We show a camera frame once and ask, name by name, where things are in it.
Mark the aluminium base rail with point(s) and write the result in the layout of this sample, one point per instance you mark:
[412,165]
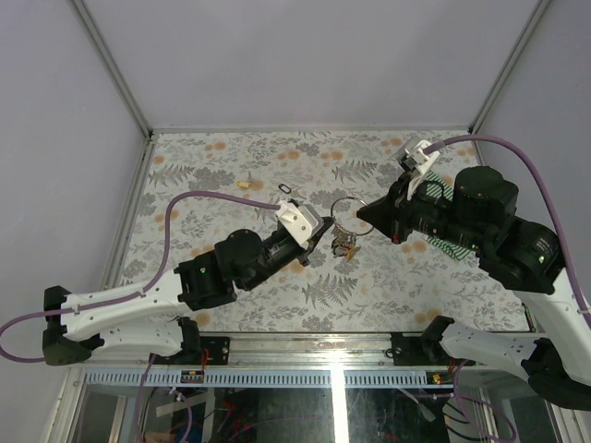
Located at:
[286,350]

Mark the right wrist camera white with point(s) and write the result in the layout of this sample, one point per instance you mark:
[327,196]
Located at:
[417,156]

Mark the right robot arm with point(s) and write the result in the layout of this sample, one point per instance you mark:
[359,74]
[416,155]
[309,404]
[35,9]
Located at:
[525,257]

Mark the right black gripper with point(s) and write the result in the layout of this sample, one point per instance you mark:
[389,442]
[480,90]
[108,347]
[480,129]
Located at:
[381,212]

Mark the large metal keyring with keys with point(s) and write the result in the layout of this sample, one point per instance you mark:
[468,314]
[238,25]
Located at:
[344,242]

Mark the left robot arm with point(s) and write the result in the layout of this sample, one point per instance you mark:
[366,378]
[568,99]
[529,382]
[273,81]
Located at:
[153,319]

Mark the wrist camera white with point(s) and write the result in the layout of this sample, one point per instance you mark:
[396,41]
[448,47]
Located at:
[417,156]
[301,222]

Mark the key with yellow tag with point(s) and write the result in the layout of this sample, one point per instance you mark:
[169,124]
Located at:
[246,183]

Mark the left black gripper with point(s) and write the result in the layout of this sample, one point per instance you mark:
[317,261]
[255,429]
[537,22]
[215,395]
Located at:
[306,253]

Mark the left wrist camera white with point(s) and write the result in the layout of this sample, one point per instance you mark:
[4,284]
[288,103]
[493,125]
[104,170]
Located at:
[301,222]

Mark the white slotted cable duct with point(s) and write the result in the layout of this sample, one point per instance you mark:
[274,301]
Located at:
[257,378]

